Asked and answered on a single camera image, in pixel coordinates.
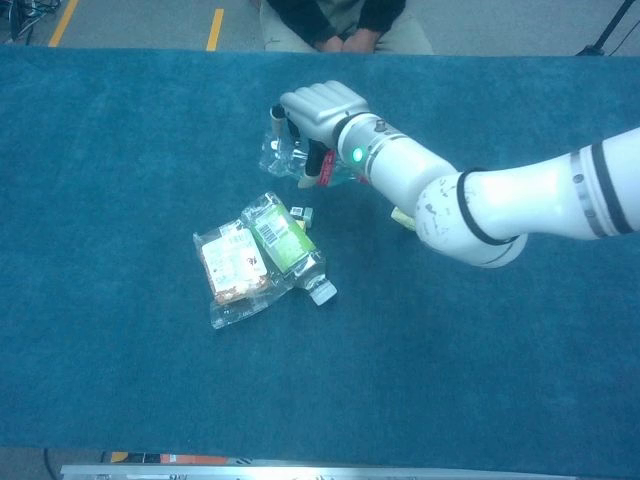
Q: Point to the sandwich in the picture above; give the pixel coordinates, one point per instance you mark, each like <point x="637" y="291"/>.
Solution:
<point x="230" y="265"/>

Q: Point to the teal table cloth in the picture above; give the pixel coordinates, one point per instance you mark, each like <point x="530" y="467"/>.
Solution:
<point x="150" y="375"/>

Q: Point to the person in beige trousers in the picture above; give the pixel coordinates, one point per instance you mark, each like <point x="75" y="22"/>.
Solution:
<point x="300" y="30"/>

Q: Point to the clear bottle green label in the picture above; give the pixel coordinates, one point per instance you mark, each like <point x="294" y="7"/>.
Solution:
<point x="285" y="237"/>

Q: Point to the black tripod stand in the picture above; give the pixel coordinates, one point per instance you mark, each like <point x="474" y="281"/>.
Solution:
<point x="607" y="27"/>

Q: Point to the yellow floor tape strip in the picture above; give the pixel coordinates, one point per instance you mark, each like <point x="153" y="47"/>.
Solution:
<point x="215" y="30"/>
<point x="64" y="22"/>

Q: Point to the orange black floor object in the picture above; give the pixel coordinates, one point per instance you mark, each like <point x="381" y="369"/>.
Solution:
<point x="190" y="458"/>

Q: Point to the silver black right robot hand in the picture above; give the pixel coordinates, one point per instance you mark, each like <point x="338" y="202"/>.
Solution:
<point x="320" y="107"/>

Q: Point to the small teal white block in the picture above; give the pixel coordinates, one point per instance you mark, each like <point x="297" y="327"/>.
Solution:
<point x="307" y="215"/>

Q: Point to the yellow snack bag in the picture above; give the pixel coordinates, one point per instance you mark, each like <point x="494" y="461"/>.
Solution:
<point x="402" y="218"/>

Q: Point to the aluminium rail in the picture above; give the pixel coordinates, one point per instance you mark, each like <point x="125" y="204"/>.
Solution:
<point x="300" y="472"/>

